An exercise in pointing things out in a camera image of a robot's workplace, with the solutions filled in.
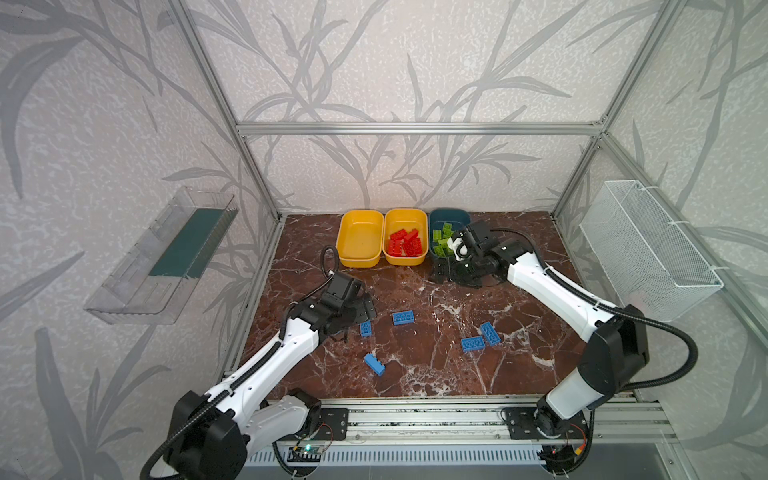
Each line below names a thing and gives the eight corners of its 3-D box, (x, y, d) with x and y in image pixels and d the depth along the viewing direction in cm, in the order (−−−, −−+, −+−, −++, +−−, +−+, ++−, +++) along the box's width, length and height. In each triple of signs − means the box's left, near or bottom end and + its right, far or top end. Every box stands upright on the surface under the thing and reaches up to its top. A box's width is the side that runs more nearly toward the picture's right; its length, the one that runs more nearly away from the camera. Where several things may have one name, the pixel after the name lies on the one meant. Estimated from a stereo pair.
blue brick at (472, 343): (464, 352, 87) (465, 350, 86) (460, 341, 90) (461, 338, 88) (483, 349, 88) (485, 346, 86) (479, 337, 90) (481, 335, 89)
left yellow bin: (336, 267, 107) (333, 257, 102) (345, 220, 122) (342, 209, 117) (383, 267, 107) (382, 257, 102) (385, 220, 122) (385, 209, 117)
